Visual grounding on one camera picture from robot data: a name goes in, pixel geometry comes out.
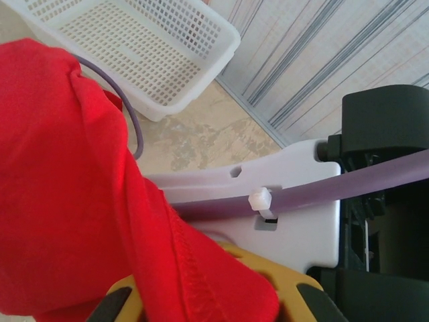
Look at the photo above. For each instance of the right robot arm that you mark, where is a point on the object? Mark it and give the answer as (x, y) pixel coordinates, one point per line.
(301, 241)

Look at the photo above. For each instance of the white perforated plastic basket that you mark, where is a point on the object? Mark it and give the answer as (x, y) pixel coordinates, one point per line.
(134, 50)

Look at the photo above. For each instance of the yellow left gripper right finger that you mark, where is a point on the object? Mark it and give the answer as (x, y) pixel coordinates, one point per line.
(295, 295)

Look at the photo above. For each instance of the red t-shirt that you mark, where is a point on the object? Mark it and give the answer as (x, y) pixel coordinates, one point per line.
(67, 184)

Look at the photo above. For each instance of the white zip tie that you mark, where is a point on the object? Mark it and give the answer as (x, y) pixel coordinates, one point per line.
(259, 199)

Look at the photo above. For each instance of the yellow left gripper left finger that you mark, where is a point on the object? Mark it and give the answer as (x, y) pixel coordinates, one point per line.
(117, 302)

